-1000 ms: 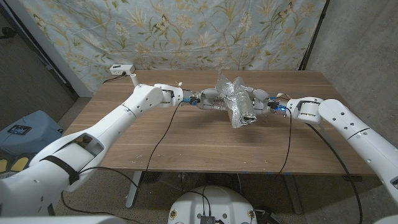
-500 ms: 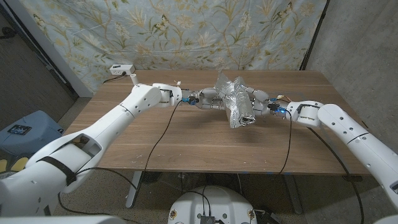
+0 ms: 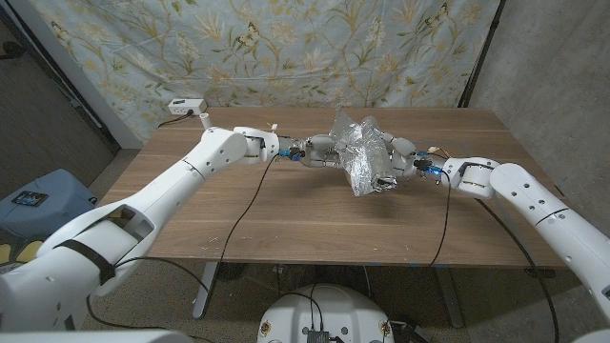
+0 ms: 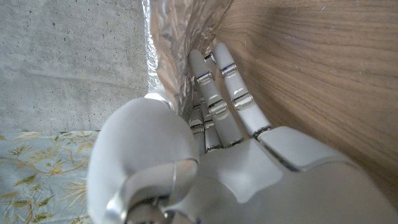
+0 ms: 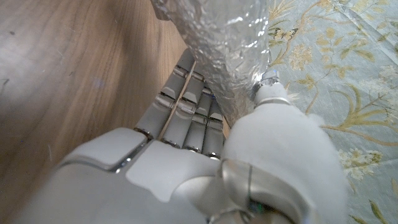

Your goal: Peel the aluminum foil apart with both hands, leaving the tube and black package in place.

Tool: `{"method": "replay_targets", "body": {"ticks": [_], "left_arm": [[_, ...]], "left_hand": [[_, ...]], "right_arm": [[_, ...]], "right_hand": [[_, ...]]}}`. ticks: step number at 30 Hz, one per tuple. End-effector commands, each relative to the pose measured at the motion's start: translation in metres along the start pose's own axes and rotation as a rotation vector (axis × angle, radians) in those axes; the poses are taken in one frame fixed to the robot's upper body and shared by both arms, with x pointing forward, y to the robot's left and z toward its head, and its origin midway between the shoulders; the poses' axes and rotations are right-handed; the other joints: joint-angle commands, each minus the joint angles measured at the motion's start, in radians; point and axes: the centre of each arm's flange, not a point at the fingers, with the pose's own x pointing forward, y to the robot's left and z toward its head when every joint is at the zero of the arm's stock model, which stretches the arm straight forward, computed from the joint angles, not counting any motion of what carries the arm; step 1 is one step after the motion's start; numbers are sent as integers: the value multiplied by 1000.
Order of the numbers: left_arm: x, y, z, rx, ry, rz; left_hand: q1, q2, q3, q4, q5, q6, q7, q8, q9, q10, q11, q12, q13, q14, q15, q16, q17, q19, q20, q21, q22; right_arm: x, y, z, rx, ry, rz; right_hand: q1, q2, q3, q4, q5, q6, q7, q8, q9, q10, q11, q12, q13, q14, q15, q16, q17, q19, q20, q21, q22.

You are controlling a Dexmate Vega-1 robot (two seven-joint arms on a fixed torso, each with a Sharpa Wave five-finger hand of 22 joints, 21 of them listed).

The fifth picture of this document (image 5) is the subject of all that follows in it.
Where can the crinkled aluminum foil roll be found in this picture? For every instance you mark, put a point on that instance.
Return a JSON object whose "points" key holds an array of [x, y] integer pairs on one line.
{"points": [[224, 40]]}

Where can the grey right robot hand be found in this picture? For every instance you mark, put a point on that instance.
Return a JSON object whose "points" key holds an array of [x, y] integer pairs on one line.
{"points": [[174, 186]]}

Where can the floral light blue backdrop cloth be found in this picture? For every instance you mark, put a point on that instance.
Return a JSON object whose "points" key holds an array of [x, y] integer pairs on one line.
{"points": [[342, 62]]}

